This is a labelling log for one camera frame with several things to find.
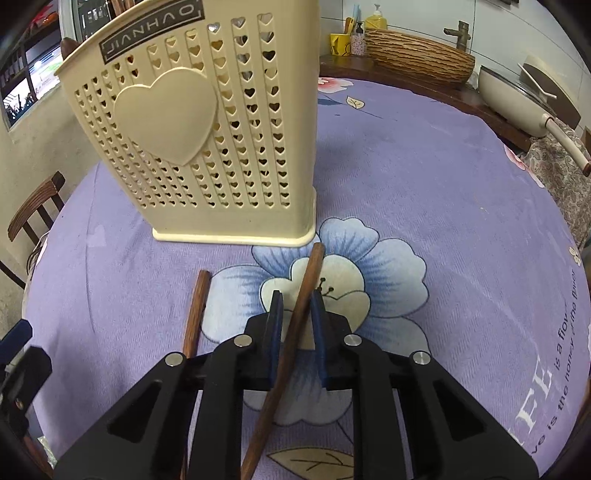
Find wicker basket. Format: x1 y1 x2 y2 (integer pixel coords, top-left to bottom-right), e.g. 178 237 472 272
364 28 476 86

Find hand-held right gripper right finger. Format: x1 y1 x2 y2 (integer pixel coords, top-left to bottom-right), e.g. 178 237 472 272
309 290 539 480

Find brown wooden chopstick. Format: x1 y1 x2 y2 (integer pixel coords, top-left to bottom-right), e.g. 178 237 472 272
239 242 327 480
180 270 213 480

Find window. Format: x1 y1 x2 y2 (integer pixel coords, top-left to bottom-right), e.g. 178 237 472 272
0 39 61 132

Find cream plastic utensil holder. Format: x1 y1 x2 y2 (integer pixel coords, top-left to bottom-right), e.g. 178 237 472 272
54 0 319 245

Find brown wooden chair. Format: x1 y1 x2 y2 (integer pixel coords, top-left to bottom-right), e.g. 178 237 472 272
0 171 66 289

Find cream frying pan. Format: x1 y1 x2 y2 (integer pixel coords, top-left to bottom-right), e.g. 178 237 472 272
478 65 591 176

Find purple floral tablecloth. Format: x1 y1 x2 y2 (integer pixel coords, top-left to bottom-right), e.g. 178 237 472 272
21 76 591 480

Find paisley patterned cloth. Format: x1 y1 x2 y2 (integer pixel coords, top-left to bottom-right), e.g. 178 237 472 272
526 115 591 241

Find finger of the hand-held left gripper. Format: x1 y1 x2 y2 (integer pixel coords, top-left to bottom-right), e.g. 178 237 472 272
0 320 34 358
0 346 53 444

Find yellow cup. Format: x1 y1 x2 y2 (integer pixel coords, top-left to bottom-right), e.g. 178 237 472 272
329 32 354 56

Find bronze faucet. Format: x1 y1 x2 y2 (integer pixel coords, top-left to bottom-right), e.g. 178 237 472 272
443 20 472 54

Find yellow soap bottle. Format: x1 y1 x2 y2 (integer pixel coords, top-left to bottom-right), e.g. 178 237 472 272
365 4 389 31

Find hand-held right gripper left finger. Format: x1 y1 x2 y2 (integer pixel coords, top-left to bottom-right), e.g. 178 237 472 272
54 291 284 480

